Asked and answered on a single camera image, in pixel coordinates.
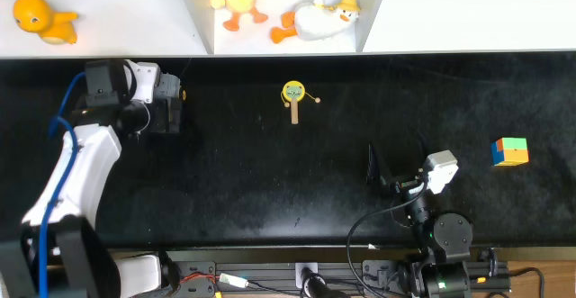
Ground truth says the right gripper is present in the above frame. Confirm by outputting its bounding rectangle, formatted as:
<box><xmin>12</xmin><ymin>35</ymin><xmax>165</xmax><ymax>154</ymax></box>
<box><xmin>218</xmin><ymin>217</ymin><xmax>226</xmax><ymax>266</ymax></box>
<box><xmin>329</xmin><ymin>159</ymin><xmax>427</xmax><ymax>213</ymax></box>
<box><xmin>365</xmin><ymin>131</ymin><xmax>433</xmax><ymax>194</ymax></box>

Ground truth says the many-coloured puzzle cube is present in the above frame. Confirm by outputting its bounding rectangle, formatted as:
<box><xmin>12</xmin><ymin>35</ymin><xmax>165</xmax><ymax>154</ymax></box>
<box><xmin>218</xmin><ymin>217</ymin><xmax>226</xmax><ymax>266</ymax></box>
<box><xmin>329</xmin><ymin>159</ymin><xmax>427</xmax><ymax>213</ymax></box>
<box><xmin>490</xmin><ymin>136</ymin><xmax>531</xmax><ymax>167</ymax></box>

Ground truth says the yellow rattle drum toy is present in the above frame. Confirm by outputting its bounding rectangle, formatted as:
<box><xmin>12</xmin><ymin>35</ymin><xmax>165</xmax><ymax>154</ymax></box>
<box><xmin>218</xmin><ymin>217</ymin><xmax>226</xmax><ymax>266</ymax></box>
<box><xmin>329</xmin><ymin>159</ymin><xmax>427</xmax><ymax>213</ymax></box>
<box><xmin>280</xmin><ymin>80</ymin><xmax>322</xmax><ymax>125</ymax></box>

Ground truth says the white plush duck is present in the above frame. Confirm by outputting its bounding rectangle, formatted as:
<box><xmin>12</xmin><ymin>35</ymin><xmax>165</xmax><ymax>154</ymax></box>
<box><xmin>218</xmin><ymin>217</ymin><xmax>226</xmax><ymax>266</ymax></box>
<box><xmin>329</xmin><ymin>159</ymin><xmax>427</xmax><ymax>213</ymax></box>
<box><xmin>269</xmin><ymin>0</ymin><xmax>362</xmax><ymax>45</ymax></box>

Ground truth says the yellow plush duck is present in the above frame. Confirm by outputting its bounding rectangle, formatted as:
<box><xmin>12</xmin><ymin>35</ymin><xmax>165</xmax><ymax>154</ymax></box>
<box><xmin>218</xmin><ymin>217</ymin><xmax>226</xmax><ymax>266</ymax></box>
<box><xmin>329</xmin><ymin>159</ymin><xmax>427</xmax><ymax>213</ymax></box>
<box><xmin>210</xmin><ymin>0</ymin><xmax>270</xmax><ymax>32</ymax></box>

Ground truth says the white shelf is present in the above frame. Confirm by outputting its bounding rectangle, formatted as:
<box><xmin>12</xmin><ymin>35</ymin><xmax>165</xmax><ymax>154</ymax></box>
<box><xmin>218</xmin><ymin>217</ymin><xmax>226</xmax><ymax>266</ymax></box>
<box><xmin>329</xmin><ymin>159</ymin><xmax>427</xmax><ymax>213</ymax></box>
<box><xmin>0</xmin><ymin>0</ymin><xmax>576</xmax><ymax>60</ymax></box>

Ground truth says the yellow rubber duck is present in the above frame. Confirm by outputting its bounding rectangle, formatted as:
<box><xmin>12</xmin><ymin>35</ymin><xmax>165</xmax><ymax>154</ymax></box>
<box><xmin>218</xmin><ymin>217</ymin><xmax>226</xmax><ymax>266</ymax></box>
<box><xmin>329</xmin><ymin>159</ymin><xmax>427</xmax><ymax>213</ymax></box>
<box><xmin>12</xmin><ymin>0</ymin><xmax>80</xmax><ymax>46</ymax></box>

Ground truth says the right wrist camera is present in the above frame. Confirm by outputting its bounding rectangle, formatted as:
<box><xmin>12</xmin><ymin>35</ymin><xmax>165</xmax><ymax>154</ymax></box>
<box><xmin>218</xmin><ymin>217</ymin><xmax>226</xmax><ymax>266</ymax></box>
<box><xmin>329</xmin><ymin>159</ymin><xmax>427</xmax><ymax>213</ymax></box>
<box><xmin>421</xmin><ymin>149</ymin><xmax>460</xmax><ymax>195</ymax></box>

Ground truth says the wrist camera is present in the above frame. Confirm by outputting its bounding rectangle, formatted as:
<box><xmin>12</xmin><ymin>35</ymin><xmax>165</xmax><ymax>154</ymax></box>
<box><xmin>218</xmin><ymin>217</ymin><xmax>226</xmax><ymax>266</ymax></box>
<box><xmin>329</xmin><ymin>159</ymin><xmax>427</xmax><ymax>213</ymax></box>
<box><xmin>129</xmin><ymin>61</ymin><xmax>182</xmax><ymax>104</ymax></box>
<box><xmin>421</xmin><ymin>149</ymin><xmax>460</xmax><ymax>195</ymax></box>

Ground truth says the mounting rail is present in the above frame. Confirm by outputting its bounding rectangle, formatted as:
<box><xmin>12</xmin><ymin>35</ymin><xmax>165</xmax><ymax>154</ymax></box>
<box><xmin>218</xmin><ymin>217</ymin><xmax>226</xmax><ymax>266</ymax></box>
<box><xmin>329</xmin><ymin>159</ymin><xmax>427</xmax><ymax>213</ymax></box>
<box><xmin>155</xmin><ymin>248</ymin><xmax>546</xmax><ymax>298</ymax></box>

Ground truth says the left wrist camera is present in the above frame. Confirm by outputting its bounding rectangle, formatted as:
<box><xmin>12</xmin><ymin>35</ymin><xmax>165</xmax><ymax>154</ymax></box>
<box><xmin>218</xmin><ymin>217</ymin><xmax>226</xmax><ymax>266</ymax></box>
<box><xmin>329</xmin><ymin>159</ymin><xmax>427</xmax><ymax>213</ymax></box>
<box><xmin>129</xmin><ymin>61</ymin><xmax>182</xmax><ymax>104</ymax></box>

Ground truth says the blue cable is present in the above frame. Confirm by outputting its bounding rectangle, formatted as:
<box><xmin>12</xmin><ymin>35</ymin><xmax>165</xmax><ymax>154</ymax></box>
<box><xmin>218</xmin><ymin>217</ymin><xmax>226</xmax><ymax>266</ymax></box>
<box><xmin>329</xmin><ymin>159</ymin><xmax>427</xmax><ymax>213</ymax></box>
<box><xmin>37</xmin><ymin>70</ymin><xmax>87</xmax><ymax>298</ymax></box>

